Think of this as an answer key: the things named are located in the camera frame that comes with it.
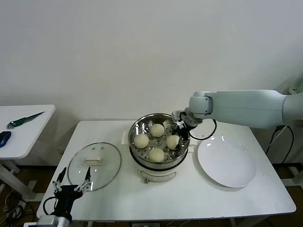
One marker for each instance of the blue plastic object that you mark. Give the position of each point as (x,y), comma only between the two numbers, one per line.
(4,139)

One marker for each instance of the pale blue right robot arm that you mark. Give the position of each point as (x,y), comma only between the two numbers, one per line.
(248,106)

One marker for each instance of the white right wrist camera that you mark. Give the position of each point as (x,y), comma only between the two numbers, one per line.
(176,116)

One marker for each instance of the pale green shelf unit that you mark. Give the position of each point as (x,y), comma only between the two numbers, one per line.
(294,89)

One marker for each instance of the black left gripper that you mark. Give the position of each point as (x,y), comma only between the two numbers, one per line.
(65,196)

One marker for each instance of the white metal frame foot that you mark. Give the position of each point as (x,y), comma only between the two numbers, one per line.
(297,180)

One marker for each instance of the white side table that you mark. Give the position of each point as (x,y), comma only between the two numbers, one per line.
(28,142)

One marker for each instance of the white main table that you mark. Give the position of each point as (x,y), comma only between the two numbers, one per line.
(142,203)

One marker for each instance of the white electric cooker base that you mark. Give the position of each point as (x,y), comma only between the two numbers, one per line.
(156,176)

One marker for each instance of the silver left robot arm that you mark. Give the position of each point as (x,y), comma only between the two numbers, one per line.
(54,221)

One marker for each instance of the white steamed baozi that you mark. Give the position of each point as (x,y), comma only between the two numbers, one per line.
(141,141)
(157,130)
(156,154)
(172,142)

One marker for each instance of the white floor power strip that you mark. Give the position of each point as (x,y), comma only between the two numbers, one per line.
(146,225)

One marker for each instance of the stainless steel steamer basket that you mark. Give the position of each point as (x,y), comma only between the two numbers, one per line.
(142,156)

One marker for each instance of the white round plate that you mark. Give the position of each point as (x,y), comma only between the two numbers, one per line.
(225,163)

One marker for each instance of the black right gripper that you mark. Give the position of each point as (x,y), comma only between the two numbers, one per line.
(185,130)

